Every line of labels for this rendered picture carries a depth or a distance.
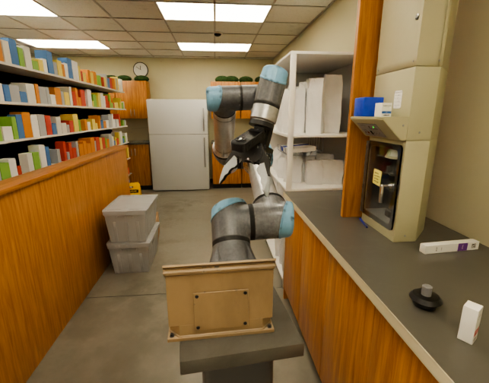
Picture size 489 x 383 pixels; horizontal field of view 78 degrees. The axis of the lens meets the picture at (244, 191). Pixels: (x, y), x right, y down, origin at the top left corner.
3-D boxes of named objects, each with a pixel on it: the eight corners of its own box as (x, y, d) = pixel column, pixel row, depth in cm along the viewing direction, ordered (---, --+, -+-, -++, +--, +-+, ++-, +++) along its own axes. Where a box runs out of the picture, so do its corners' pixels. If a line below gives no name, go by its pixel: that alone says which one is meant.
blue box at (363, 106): (372, 116, 157) (373, 98, 155) (382, 116, 148) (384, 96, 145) (353, 116, 156) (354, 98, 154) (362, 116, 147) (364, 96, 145)
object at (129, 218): (160, 221, 349) (158, 193, 341) (149, 242, 291) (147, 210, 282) (122, 222, 345) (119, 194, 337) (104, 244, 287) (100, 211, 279)
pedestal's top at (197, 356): (180, 375, 74) (179, 362, 73) (180, 299, 105) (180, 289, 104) (303, 356, 81) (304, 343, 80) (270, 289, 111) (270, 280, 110)
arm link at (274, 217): (250, 248, 96) (235, 160, 139) (296, 245, 97) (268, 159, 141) (251, 220, 89) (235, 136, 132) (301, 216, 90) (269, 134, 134)
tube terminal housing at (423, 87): (402, 217, 176) (421, 76, 157) (443, 240, 144) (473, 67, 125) (360, 219, 173) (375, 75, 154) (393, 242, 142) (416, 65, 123)
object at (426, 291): (428, 295, 100) (431, 277, 99) (449, 312, 92) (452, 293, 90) (401, 296, 100) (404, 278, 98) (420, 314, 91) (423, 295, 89)
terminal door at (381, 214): (362, 211, 171) (369, 139, 161) (392, 232, 142) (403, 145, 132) (360, 211, 171) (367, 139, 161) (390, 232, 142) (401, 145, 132)
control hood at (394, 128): (369, 135, 162) (371, 116, 159) (406, 140, 130) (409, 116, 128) (348, 135, 161) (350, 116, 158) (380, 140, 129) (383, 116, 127)
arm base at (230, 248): (206, 269, 81) (204, 234, 86) (208, 283, 94) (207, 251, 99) (262, 264, 83) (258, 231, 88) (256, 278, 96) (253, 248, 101)
